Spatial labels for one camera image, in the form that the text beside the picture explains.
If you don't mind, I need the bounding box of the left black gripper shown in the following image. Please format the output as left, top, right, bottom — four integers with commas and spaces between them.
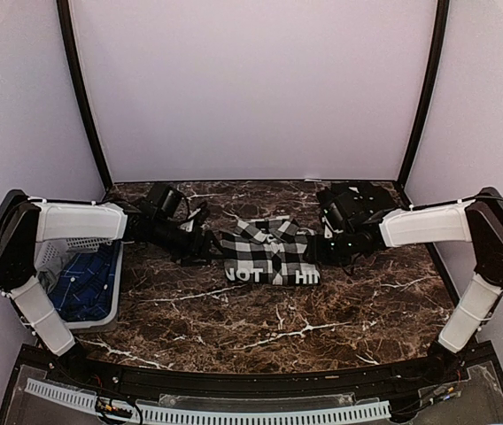
149, 216, 228, 266

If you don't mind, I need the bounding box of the black white plaid shirt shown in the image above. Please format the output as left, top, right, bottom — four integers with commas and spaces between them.
220, 216, 321, 286

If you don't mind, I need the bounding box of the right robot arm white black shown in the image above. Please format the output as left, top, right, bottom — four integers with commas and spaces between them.
306, 182, 503, 384

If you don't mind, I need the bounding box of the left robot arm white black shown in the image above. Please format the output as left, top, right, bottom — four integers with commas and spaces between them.
0, 182, 219, 386

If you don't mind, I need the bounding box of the grey plastic laundry basket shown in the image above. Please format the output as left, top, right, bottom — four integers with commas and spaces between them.
35, 238, 123, 330

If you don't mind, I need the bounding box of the blue plaid shirt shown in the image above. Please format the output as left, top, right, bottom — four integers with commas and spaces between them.
49, 242, 120, 322

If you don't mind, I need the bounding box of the grey shirt in basket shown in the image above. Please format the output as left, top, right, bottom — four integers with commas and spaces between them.
37, 256, 71, 294

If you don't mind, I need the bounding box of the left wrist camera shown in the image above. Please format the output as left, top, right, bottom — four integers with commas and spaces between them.
179, 201, 210, 233

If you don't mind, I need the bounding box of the black front rail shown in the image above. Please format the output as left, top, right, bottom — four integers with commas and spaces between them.
16, 340, 496, 402

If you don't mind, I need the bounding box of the grey slotted cable duct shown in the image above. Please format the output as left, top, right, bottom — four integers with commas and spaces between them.
24, 378, 391, 424

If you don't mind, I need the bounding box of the right black frame post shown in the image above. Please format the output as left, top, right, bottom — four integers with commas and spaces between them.
396, 0, 450, 193

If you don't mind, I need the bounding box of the black frame post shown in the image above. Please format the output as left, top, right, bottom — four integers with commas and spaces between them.
56, 0, 113, 189
396, 0, 450, 193

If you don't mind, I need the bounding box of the left black frame post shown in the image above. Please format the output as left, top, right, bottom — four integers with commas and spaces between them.
56, 0, 113, 189

